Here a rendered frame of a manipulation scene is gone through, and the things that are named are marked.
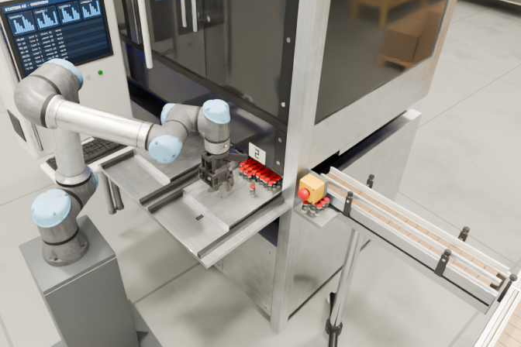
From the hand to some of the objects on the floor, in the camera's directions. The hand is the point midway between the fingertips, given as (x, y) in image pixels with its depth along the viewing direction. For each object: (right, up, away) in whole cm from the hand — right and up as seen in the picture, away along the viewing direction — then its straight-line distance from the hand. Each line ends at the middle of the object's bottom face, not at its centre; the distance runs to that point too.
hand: (223, 194), depth 141 cm
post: (+21, -74, +72) cm, 105 cm away
